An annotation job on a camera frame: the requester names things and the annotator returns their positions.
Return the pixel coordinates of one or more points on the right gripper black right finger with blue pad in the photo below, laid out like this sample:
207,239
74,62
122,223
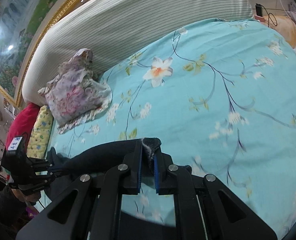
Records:
165,182

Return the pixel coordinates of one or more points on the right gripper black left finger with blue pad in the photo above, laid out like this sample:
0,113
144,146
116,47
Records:
125,178

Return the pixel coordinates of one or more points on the black pants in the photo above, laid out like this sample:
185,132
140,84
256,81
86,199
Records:
101,158

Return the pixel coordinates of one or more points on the person's left hand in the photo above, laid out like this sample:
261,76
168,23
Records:
33,198

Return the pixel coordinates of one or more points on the yellow cartoon print pillow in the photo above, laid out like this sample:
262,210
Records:
40,134

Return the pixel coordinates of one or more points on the red fluffy pillow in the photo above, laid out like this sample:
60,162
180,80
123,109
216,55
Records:
23,124

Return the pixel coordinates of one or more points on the purple pink floral pillow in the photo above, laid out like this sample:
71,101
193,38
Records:
74,97

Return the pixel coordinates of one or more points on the turquoise floral bed sheet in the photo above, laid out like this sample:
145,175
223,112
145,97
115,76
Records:
221,97

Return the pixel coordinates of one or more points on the gold framed landscape painting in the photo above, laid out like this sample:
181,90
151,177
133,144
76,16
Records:
23,23

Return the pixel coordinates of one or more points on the striped grey headboard cushion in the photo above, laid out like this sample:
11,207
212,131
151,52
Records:
116,29

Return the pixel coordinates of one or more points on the orange blanket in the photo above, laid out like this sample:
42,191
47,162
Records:
284,25

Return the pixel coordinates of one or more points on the black charger with cable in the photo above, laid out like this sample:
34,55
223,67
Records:
263,16

